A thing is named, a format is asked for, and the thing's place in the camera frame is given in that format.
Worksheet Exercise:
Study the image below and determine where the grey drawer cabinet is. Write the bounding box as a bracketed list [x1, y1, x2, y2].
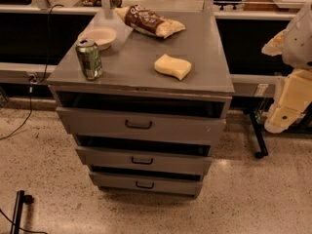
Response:
[46, 8, 236, 200]

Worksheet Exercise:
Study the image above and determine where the black table leg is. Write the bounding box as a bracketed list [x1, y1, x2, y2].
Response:
[249, 110, 268, 159]

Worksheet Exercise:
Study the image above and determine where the green soda can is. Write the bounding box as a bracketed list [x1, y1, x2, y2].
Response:
[75, 38, 102, 80]

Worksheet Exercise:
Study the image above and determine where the brown chip bag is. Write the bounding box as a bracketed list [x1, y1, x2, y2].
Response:
[115, 5, 186, 39]

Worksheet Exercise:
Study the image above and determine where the grey side table rail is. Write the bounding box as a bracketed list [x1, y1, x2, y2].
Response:
[231, 74, 279, 98]

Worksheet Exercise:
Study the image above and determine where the grey drawer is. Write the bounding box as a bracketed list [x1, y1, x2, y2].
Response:
[76, 146, 212, 175]
[57, 107, 225, 145]
[89, 172, 203, 197]

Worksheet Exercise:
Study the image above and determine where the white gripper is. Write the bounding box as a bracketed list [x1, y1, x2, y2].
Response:
[261, 30, 312, 134]

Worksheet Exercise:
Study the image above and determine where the yellow sponge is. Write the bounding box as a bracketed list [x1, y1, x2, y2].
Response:
[154, 54, 192, 81]

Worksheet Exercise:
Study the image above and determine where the black floor cable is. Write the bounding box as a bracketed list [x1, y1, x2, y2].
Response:
[0, 3, 65, 141]

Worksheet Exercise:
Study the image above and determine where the black stand bottom left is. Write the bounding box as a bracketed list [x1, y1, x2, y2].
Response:
[10, 190, 34, 234]

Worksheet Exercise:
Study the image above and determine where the grey bottom drawer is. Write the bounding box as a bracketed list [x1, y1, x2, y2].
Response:
[89, 172, 203, 197]

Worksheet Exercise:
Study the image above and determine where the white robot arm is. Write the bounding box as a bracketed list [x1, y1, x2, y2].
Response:
[261, 2, 312, 134]

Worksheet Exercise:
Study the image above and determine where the white bowl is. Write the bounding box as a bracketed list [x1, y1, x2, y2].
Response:
[78, 26, 117, 51]

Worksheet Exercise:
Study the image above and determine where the grey top drawer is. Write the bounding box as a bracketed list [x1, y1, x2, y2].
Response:
[57, 107, 225, 145]

